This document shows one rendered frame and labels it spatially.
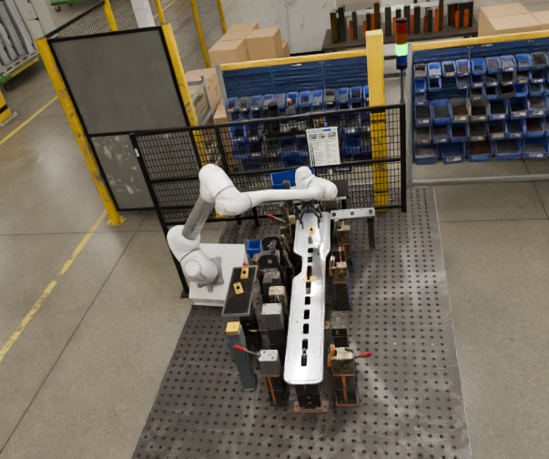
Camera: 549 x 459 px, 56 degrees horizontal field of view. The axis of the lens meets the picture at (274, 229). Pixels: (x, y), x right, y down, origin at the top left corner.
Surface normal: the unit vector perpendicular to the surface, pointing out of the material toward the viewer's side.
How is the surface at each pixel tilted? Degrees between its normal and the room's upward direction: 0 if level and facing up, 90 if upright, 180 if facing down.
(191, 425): 0
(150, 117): 92
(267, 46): 90
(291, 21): 90
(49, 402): 0
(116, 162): 90
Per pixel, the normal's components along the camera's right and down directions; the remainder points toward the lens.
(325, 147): -0.09, 0.60
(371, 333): -0.16, -0.80
